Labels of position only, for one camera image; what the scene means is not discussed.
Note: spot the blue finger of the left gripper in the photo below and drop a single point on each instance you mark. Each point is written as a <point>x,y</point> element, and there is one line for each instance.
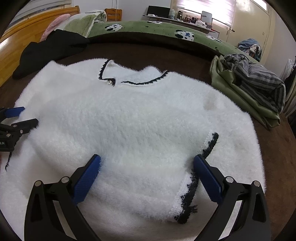
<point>11,112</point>
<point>18,129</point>

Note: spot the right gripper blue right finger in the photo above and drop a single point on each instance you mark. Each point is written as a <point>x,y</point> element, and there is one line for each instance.
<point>252,221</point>

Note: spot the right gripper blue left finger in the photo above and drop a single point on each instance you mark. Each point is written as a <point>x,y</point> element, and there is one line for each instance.
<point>41,220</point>

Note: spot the white fuzzy sweater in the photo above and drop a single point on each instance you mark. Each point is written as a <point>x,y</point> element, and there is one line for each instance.
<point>147,126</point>

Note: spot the clothes rack with garments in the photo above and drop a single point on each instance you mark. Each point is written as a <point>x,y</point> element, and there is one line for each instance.
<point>288,76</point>

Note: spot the blue clothes pile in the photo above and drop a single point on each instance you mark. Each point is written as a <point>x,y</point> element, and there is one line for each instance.
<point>252,48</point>

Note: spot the black folded garment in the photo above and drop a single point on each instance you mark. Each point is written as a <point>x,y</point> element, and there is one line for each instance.
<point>58,45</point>

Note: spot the wooden bed headboard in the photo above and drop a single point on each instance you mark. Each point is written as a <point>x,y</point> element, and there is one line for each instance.
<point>16,38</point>

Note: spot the pink pillow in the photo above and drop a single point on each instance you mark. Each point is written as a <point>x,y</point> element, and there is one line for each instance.
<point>55,23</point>

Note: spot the green white fleece blanket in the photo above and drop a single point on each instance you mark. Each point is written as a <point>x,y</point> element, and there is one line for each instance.
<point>83,23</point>

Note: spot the wooden chair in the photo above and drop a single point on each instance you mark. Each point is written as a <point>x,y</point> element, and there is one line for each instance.
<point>113,15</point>

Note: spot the grey striped garment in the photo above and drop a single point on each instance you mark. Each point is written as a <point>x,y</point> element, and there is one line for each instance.
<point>259,83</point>

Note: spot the olive green folded cloth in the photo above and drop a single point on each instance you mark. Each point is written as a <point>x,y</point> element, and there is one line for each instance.
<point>223,78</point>

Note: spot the brown bed blanket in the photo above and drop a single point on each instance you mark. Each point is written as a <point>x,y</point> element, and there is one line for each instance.
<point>138,51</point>

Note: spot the green paw print blanket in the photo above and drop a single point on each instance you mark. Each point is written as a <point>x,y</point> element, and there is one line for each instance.
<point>167,30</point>

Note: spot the black monitor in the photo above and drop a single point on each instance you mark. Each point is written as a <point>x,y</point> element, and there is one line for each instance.
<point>159,11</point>

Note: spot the cluttered desk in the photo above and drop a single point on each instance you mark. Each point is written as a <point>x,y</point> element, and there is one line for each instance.
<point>209,32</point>

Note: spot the white storage box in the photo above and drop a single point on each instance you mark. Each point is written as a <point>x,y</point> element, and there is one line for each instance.
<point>206,17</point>

